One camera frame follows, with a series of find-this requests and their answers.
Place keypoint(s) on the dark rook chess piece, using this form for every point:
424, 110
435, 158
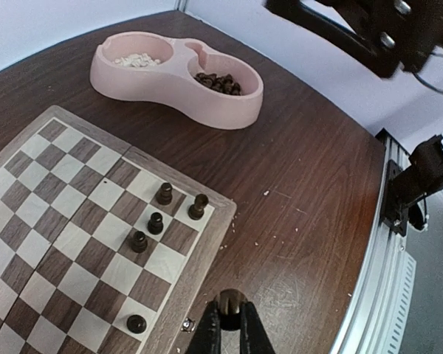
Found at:
164, 194

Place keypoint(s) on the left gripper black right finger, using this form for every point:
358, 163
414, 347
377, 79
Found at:
253, 336

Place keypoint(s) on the dark pawn chess piece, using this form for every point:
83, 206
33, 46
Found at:
197, 208
155, 223
139, 242

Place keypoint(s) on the dark knight chess piece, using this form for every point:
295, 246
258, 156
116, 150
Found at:
229, 308

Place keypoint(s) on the white chess pieces pile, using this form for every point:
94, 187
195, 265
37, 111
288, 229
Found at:
137, 60

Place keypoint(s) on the dark bishop chess piece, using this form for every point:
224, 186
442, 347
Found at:
136, 324

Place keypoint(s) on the front aluminium rail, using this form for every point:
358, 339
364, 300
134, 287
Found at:
377, 314

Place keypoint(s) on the dark chess pieces pile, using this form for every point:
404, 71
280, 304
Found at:
224, 84

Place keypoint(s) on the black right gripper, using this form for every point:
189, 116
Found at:
384, 32

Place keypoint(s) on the pink double bowl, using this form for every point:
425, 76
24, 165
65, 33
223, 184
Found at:
171, 83

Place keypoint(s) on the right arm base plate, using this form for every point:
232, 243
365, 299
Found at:
394, 210

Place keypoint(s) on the wooden chess board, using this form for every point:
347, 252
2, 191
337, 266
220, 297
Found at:
71, 198

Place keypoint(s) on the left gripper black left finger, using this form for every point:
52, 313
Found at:
208, 334

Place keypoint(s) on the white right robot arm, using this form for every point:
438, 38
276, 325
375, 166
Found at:
426, 169

